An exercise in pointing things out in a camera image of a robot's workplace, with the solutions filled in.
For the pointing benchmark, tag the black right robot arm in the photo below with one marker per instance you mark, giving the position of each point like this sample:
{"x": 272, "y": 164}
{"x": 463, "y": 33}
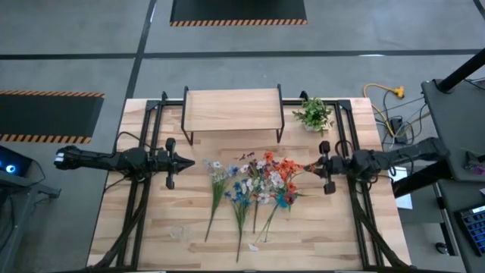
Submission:
{"x": 398, "y": 155}

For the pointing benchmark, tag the computer with blue light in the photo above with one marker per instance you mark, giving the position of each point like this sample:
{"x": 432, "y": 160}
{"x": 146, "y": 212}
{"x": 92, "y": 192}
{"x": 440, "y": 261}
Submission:
{"x": 11, "y": 167}

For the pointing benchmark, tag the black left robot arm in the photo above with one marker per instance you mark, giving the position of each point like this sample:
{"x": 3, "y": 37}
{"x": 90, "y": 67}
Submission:
{"x": 94, "y": 159}

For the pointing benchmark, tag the black computer mouse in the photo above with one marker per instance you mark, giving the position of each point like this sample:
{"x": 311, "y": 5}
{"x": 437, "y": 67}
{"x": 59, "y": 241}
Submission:
{"x": 441, "y": 248}

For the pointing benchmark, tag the dark red tulip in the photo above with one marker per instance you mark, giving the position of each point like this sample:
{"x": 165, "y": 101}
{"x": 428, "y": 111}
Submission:
{"x": 290, "y": 198}

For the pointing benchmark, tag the blue glass vase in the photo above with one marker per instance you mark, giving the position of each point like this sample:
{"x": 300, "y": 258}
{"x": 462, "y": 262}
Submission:
{"x": 282, "y": 201}

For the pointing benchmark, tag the green plant in white pot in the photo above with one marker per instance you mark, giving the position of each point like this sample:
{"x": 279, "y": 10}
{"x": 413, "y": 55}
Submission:
{"x": 314, "y": 113}

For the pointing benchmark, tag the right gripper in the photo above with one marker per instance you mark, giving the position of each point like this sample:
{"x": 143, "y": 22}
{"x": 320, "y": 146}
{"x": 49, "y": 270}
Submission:
{"x": 337, "y": 167}

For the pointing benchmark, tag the grey side table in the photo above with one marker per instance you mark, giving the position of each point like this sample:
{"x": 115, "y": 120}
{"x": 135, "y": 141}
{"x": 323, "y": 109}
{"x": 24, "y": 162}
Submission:
{"x": 454, "y": 125}

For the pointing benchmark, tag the clear glass vase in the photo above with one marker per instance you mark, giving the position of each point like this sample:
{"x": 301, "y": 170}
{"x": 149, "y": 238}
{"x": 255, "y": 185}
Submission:
{"x": 181, "y": 232}

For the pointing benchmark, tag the black pole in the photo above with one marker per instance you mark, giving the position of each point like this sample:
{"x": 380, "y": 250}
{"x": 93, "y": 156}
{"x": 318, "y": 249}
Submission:
{"x": 462, "y": 70}

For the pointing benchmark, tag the black power strip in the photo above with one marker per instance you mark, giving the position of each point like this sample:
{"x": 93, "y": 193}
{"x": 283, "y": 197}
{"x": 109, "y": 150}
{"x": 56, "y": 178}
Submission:
{"x": 398, "y": 127}

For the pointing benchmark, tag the orange flower bunch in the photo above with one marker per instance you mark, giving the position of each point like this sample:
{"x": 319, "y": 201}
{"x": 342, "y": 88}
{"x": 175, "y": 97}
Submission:
{"x": 288, "y": 167}

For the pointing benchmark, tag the black mat with hazard stripes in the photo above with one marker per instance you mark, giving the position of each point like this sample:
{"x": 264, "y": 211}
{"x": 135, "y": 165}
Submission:
{"x": 238, "y": 9}
{"x": 45, "y": 117}

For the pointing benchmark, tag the white anemone flower stem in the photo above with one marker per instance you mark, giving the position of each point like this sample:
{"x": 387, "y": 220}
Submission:
{"x": 276, "y": 178}

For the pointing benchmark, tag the wooden shelf with black legs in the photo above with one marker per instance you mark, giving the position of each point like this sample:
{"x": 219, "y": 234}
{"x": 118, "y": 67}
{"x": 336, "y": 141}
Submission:
{"x": 231, "y": 110}

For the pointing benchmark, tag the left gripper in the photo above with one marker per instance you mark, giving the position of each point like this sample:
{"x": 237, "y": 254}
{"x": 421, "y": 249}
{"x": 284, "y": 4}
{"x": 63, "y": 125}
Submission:
{"x": 170, "y": 163}

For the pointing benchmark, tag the white paper sheet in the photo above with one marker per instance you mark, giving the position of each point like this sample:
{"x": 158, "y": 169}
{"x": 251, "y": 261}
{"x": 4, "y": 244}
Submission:
{"x": 403, "y": 201}

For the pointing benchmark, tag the black keyboard with blue keys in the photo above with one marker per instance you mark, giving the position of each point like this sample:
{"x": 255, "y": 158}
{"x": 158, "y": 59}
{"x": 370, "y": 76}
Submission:
{"x": 473, "y": 227}

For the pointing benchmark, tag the blue flower stem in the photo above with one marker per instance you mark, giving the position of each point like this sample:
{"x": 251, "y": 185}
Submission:
{"x": 240, "y": 197}

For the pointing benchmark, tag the green stem with white tip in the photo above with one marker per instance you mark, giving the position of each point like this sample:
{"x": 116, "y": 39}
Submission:
{"x": 253, "y": 247}

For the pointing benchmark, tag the grey equipment stand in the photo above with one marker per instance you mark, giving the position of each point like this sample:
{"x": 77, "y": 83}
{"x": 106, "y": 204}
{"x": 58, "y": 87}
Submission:
{"x": 22, "y": 186}

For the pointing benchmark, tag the dark keyboard desk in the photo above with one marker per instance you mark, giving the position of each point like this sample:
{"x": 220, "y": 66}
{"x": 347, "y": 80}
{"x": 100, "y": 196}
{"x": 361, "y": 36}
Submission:
{"x": 462, "y": 197}

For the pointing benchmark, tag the black aluminium table frame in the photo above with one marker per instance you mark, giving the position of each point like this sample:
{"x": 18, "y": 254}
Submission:
{"x": 175, "y": 102}

